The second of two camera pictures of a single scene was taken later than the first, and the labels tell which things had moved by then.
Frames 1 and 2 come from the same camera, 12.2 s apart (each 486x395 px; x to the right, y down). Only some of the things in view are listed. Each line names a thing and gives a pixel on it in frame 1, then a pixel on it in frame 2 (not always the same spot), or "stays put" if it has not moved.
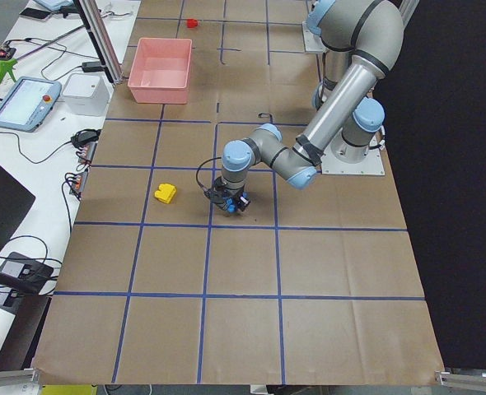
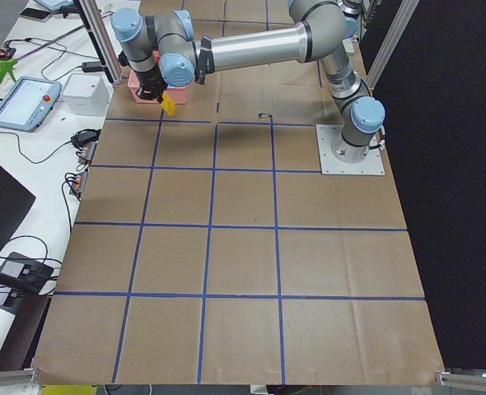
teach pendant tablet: x=26 y=105 stays put
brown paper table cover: x=305 y=285 stays put
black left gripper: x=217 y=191 → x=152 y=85
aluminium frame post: x=95 y=27 stays put
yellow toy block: x=166 y=192 → x=168 y=104
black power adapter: x=92 y=67 stays put
